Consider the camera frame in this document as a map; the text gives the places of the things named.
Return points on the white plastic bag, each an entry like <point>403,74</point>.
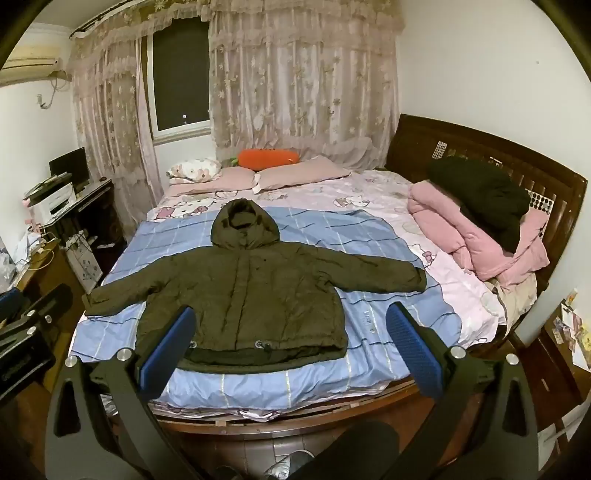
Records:
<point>7,267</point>

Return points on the pile of papers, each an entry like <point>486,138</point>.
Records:
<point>572,332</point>

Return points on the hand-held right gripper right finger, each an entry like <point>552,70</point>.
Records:
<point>415,355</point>

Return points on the black computer desk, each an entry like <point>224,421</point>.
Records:
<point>99,203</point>

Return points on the white shoe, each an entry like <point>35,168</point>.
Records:
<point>286,461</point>

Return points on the black computer monitor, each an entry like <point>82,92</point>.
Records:
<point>69,164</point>

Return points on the brown wooden cabinet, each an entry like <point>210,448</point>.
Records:
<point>51,277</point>

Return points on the white air conditioner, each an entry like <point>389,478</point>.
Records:
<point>27,64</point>

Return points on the pink folded quilt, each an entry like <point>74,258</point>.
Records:
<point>443,230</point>

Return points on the dark green folded garment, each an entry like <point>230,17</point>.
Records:
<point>485,194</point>

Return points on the wall socket with plug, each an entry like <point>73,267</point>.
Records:
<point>41,99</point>

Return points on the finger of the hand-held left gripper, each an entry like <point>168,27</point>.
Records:
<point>44,304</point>

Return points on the white cartoon printed box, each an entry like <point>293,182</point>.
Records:
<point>85,267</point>

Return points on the pink pillow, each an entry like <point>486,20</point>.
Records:
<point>233,177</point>
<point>300,173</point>

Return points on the pink lace curtain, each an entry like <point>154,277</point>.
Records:
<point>106,138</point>
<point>300,83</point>

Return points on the white printer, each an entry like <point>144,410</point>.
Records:
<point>55,203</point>

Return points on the orange carrot plush toy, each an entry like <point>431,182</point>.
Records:
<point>265,157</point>

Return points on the white floral pillow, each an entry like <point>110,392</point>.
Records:
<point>194,168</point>

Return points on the black dotted headboard sticker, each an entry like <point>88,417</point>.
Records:
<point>541,201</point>

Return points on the wooden bedside table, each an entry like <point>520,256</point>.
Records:
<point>549,369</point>

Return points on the window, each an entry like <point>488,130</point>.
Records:
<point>180,78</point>

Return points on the pink cartoon print bed sheet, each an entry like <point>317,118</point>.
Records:
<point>378,198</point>

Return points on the small headboard sticker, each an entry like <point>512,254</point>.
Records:
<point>439,150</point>

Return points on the olive green hooded jacket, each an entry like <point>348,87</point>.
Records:
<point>258,295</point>

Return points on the beige cloth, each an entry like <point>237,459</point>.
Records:
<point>517,300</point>

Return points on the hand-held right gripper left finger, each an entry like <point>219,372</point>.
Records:
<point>168,350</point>

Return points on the person's leg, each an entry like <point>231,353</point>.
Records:
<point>360,452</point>

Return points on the dark wooden headboard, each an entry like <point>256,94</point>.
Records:
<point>411,138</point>

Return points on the bed with blue striped cover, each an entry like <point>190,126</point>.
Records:
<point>364,318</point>

